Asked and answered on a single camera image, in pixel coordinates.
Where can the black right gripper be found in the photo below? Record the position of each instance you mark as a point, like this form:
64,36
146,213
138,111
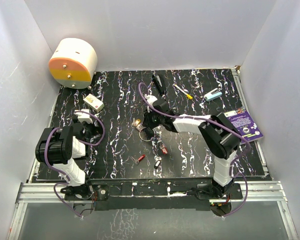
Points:
147,122

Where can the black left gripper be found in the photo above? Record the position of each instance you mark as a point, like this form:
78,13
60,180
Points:
96,130

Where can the metal keyring with keys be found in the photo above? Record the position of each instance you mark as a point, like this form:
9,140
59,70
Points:
145,134

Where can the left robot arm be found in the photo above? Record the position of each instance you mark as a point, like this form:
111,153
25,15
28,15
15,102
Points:
59,148

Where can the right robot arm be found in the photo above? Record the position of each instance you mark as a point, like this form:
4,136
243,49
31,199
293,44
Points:
219,134

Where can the pale green cardboard box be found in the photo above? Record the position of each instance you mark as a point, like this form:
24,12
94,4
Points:
96,104

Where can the red tag key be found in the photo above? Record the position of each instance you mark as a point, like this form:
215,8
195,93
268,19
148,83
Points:
163,148

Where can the black stapler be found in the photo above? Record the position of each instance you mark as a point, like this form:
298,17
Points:
160,84

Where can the black key tag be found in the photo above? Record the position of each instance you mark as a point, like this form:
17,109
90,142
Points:
157,164

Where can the red key with silver blade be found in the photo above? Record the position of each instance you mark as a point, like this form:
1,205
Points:
139,159

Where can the white round drawer cabinet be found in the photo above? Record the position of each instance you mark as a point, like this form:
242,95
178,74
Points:
73,63

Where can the light blue stapler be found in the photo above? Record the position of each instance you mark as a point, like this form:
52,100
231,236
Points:
211,95

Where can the purple booklet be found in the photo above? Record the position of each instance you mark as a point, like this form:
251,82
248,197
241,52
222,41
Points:
243,122

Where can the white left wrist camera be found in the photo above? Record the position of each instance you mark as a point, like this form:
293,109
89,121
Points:
83,116

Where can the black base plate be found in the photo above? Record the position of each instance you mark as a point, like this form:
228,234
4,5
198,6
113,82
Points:
191,202

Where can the aluminium frame rail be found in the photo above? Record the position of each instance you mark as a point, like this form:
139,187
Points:
252,191

